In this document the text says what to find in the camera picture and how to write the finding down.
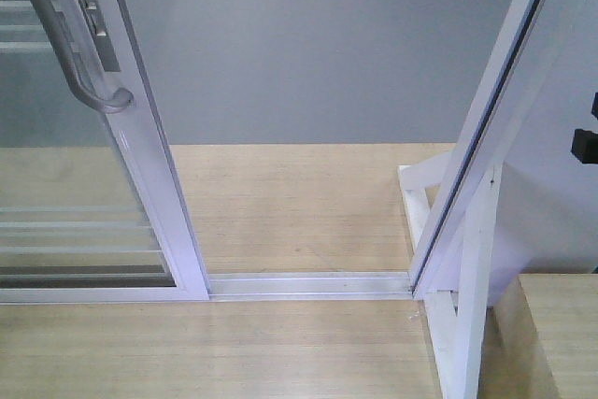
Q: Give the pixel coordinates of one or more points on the plywood box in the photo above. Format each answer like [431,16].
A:
[548,327]

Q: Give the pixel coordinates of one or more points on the white wooden support brace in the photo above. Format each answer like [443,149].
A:
[456,322]

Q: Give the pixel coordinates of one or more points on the white sliding glass door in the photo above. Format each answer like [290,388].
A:
[91,207]

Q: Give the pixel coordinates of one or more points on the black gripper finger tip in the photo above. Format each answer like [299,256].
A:
[585,146]

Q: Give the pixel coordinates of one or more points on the plywood base platform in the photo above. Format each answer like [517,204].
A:
[256,208]

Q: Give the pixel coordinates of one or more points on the grey metal door handle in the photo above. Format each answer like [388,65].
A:
[58,37]

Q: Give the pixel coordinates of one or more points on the aluminium floor track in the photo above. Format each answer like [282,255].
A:
[307,286]

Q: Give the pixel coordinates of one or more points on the door lock latch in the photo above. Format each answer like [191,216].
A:
[98,31]

